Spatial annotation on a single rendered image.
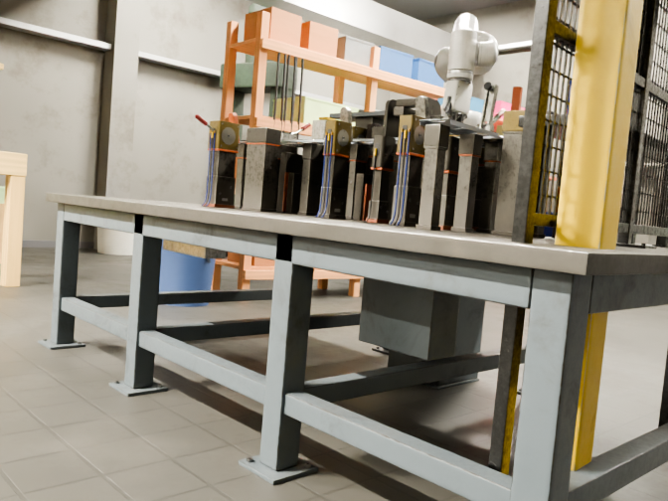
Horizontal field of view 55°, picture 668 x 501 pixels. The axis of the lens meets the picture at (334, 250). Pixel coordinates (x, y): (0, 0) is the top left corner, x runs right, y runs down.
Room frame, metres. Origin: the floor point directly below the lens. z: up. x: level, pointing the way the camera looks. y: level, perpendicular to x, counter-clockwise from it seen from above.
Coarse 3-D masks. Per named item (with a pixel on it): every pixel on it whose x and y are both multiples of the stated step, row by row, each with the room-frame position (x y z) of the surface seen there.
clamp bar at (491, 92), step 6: (486, 84) 2.25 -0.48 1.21; (486, 90) 2.28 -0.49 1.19; (492, 90) 2.27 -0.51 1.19; (486, 96) 2.27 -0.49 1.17; (492, 96) 2.25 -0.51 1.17; (486, 102) 2.27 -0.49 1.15; (492, 102) 2.25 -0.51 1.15; (486, 108) 2.27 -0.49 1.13; (492, 108) 2.25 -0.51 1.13; (486, 114) 2.27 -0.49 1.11; (492, 114) 2.25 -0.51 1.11; (480, 120) 2.26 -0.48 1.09; (486, 120) 2.26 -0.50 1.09; (492, 120) 2.26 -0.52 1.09; (480, 126) 2.26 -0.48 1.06; (486, 126) 2.24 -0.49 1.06
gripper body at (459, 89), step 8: (456, 80) 2.08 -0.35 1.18; (464, 80) 2.08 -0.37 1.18; (448, 88) 2.09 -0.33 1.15; (456, 88) 2.07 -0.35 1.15; (464, 88) 2.10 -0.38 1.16; (448, 96) 2.09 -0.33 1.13; (456, 96) 2.07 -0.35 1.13; (464, 96) 2.10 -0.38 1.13; (456, 104) 2.08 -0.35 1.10; (464, 104) 2.11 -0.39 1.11; (464, 112) 2.12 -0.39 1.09
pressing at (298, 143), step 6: (354, 138) 2.37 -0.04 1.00; (360, 138) 2.35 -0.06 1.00; (366, 138) 2.33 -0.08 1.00; (372, 138) 2.32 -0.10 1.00; (396, 138) 2.19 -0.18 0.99; (486, 138) 2.05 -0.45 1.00; (492, 138) 2.04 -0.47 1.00; (498, 138) 1.95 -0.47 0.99; (288, 144) 2.82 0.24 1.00; (294, 144) 2.80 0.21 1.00; (300, 144) 2.77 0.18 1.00; (360, 144) 2.58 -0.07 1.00; (366, 144) 2.56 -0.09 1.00; (372, 144) 2.54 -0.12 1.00
